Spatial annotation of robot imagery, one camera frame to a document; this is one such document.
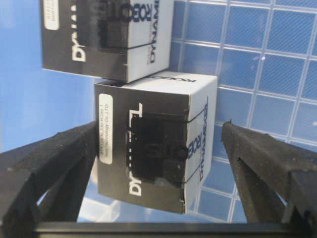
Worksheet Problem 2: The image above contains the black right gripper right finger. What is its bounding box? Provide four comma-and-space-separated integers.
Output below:
221, 119, 317, 238

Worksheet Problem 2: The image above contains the black white Dynamixel box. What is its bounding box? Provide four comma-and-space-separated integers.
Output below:
95, 71, 218, 214

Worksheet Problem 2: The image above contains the clear plastic storage case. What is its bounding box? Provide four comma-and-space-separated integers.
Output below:
0, 0, 317, 238

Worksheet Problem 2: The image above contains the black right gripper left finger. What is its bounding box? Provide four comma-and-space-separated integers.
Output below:
0, 122, 97, 238

